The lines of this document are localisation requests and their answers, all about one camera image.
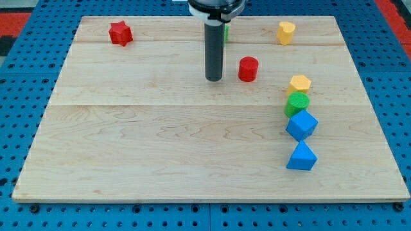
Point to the yellow heart block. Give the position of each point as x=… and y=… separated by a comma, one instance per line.
x=285, y=32

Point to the robot arm flange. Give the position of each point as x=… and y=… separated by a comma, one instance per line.
x=216, y=11

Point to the blue cube block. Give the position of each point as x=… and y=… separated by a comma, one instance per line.
x=301, y=125

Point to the yellow hexagon block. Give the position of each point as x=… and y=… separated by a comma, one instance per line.
x=299, y=83

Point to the green block behind pointer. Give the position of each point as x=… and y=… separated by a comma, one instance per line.
x=226, y=33

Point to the dark grey cylindrical pointer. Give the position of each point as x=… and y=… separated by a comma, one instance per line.
x=214, y=42

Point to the wooden board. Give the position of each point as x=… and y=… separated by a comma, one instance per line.
x=141, y=124

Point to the blue triangle block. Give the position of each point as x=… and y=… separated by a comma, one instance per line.
x=302, y=158

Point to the green cylinder block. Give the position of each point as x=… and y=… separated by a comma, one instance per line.
x=296, y=102

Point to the red star block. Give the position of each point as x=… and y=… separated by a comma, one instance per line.
x=120, y=33

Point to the red cylinder block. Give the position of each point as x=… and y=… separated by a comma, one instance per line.
x=248, y=68

